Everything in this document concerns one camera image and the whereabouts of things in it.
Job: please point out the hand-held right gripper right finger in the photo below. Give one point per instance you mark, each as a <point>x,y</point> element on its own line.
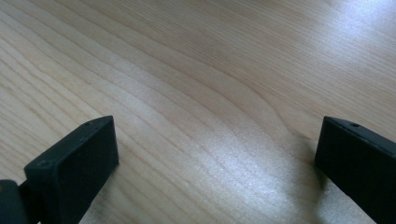
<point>358,161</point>

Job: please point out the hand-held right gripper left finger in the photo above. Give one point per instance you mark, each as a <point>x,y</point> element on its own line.
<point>73,171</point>

